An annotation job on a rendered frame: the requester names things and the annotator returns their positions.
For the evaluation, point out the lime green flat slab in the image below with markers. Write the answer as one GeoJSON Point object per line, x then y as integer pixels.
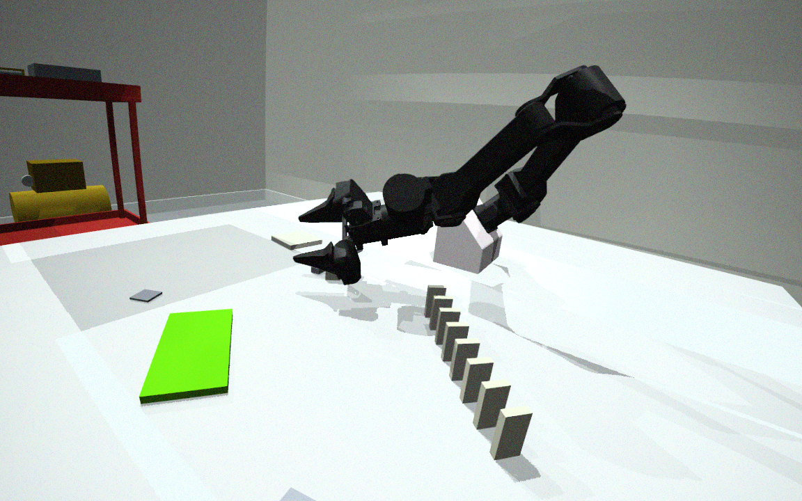
{"type": "Point", "coordinates": [192, 358]}

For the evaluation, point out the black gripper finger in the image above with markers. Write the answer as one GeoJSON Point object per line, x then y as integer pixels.
{"type": "Point", "coordinates": [321, 259]}
{"type": "Point", "coordinates": [323, 213]}

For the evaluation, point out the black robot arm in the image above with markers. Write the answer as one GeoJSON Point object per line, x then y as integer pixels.
{"type": "Point", "coordinates": [587, 103]}

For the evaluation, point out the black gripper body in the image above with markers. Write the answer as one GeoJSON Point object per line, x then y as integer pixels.
{"type": "Point", "coordinates": [346, 258]}

